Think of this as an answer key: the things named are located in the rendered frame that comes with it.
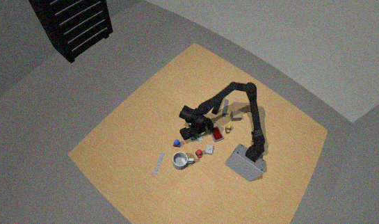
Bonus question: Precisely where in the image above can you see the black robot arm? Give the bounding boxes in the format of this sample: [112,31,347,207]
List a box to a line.
[179,81,265,163]

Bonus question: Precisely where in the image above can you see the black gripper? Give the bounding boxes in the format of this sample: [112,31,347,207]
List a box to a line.
[179,118,214,140]

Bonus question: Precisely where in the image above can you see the white mug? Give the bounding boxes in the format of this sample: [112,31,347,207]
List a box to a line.
[173,152,194,170]

